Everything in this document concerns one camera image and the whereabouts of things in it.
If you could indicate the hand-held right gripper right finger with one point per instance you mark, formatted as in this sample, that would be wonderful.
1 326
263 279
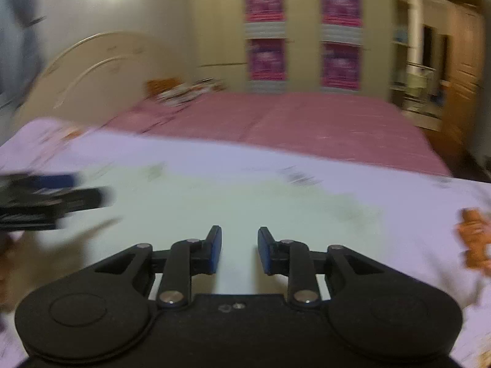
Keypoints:
264 253

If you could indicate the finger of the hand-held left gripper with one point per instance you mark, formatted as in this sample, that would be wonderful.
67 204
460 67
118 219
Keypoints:
88 198
50 181

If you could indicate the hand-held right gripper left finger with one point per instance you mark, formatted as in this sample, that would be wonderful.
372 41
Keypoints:
216 249

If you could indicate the pale green knitted sweater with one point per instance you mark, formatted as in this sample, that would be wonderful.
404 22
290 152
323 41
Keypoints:
230 199

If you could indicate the cream arched headboard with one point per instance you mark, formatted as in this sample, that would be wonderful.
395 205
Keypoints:
96 61

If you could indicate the pink bedsheet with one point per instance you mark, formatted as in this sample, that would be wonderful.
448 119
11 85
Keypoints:
307 130

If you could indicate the orange pillow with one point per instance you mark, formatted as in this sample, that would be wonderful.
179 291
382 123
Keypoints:
161 85

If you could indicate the lilac floral blanket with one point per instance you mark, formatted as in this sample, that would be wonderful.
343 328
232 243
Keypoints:
402 207

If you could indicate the blue-grey tied curtain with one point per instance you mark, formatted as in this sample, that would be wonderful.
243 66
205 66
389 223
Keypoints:
23 27

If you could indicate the cream wardrobe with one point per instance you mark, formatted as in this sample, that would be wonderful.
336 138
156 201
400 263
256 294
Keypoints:
299 32

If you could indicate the pale yellow towel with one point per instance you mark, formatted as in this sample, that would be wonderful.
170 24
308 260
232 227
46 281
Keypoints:
416 84

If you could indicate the open shelf unit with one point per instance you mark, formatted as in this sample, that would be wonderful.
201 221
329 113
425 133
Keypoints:
401 34

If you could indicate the brown wooden door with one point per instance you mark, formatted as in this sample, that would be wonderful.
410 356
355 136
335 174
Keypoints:
466 65

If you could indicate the pink wall poster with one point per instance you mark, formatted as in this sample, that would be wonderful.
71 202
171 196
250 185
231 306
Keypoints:
264 2
340 65
341 5
267 59

